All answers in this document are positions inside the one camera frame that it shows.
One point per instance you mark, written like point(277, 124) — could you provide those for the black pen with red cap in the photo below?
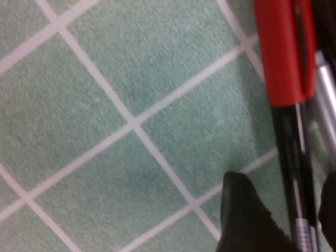
point(283, 52)

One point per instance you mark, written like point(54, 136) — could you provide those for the silver clear gel pen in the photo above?
point(325, 86)

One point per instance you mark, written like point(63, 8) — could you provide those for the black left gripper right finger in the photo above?
point(329, 204)

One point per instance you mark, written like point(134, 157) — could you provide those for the white barcode marker black cap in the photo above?
point(328, 26)

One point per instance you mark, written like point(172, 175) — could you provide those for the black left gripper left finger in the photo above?
point(244, 218)

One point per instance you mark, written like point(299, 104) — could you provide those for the green checked tablecloth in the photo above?
point(118, 105)

